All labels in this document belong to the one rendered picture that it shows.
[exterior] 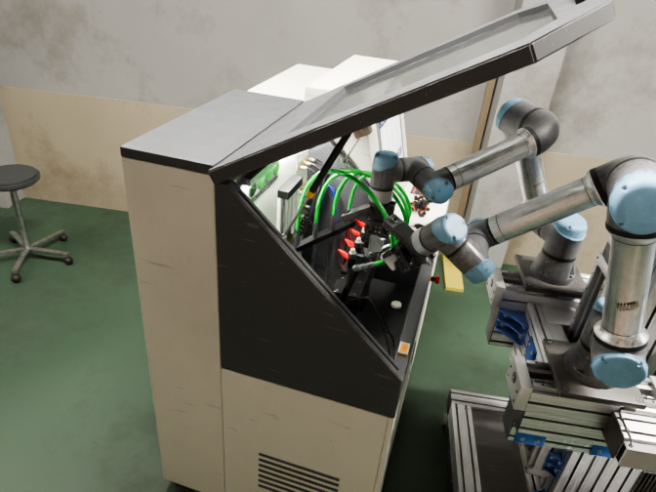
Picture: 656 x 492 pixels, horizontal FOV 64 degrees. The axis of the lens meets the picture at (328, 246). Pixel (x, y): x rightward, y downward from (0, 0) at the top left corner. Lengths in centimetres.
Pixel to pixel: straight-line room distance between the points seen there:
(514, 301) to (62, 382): 219
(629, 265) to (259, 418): 122
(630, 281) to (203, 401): 137
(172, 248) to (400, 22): 237
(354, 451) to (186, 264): 81
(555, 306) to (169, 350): 137
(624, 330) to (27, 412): 250
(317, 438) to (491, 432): 96
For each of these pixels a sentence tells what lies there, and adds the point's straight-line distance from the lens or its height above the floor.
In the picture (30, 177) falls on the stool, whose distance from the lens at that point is 369.
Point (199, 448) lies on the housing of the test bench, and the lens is 215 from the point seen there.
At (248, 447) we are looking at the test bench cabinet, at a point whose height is 44.
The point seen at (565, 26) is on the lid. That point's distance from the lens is 118.
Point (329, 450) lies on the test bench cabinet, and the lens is 187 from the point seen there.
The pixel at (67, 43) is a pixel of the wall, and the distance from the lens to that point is 422.
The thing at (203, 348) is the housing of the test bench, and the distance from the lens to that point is 176.
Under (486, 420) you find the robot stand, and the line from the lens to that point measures 258.
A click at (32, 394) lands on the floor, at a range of 300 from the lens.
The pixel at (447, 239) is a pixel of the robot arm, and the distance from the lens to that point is 128.
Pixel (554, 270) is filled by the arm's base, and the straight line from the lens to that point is 198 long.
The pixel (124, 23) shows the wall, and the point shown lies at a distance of 399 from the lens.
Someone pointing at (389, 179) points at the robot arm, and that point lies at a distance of 158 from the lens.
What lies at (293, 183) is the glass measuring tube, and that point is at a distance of 181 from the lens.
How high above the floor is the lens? 203
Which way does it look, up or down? 31 degrees down
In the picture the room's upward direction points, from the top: 5 degrees clockwise
